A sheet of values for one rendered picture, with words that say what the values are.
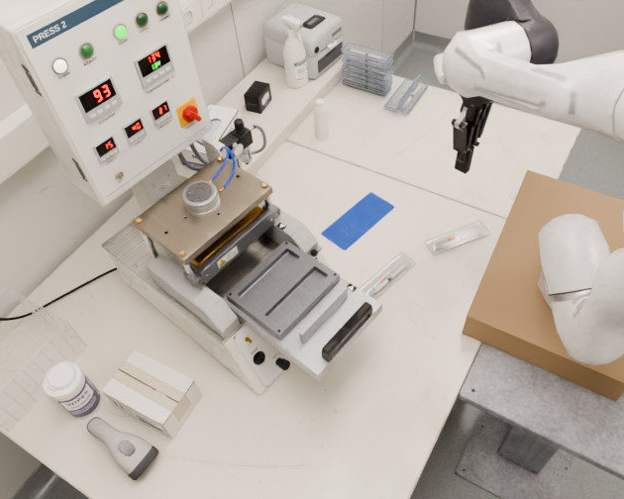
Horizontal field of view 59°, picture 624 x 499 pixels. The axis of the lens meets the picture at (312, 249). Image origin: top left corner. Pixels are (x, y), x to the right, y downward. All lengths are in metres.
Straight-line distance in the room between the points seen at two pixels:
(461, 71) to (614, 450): 0.91
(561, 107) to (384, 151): 1.14
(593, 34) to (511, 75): 2.64
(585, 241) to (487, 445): 1.28
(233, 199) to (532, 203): 0.69
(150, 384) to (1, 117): 0.73
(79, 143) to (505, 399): 1.09
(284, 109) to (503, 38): 1.19
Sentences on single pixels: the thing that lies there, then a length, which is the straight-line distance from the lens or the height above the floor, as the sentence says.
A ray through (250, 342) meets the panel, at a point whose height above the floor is 0.90.
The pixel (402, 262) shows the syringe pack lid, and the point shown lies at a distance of 1.56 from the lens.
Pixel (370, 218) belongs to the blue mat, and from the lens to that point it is 1.69.
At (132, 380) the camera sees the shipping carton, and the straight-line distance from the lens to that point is 1.40.
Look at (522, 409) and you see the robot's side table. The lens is 1.42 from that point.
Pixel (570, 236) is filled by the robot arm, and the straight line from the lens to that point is 1.01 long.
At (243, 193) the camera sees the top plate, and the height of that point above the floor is 1.11.
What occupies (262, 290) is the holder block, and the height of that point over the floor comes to 0.98.
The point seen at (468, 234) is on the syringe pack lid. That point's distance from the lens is 1.65.
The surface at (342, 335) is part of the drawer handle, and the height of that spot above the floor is 1.01.
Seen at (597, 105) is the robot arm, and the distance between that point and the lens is 0.81.
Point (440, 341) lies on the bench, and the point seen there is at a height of 0.75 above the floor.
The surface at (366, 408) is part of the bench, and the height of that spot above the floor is 0.75.
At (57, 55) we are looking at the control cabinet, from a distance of 1.11.
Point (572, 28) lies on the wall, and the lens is 3.49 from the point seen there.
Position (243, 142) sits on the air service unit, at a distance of 1.48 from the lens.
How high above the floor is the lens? 2.02
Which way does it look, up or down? 52 degrees down
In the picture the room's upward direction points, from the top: 6 degrees counter-clockwise
